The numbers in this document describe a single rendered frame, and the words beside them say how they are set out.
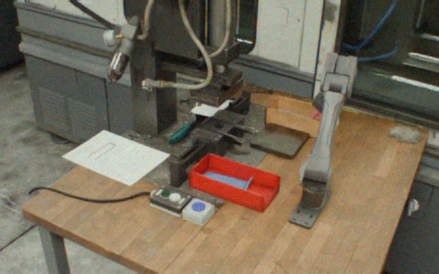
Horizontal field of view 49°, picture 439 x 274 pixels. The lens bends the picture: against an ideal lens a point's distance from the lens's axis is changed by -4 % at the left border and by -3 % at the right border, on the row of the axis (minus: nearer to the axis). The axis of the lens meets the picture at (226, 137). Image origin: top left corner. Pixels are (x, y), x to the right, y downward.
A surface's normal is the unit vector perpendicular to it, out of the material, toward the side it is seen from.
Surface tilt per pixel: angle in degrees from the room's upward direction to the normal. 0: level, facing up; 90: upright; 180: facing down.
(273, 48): 90
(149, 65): 90
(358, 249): 0
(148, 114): 90
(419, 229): 90
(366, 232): 0
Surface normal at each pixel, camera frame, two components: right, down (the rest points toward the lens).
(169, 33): -0.47, 0.44
